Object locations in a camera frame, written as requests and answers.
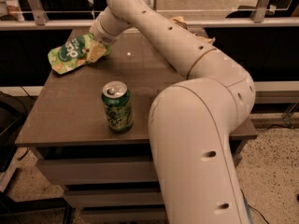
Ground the black bin at left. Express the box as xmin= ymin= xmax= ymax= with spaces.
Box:
xmin=0 ymin=92 xmax=28 ymax=172

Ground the brown chip bag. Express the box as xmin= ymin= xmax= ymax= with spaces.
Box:
xmin=171 ymin=16 xmax=216 ymax=44

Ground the metal railing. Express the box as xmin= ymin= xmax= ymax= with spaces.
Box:
xmin=0 ymin=0 xmax=299 ymax=31

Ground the black cable on floor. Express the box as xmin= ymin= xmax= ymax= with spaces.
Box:
xmin=240 ymin=189 xmax=271 ymax=224

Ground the green rice chip bag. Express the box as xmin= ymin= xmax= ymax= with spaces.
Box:
xmin=48 ymin=34 xmax=111 ymax=75

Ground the green soda can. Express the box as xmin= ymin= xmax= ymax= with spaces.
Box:
xmin=101 ymin=81 xmax=133 ymax=133

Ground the person in white shirt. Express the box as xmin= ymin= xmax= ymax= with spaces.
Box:
xmin=0 ymin=0 xmax=25 ymax=21

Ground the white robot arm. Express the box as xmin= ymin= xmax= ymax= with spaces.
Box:
xmin=91 ymin=0 xmax=255 ymax=224

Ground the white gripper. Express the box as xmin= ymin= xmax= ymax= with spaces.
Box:
xmin=87 ymin=20 xmax=120 ymax=63

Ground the grey drawer cabinet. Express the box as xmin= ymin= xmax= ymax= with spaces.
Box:
xmin=15 ymin=26 xmax=259 ymax=224

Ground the black office chair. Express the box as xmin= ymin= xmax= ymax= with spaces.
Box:
xmin=227 ymin=0 xmax=299 ymax=22

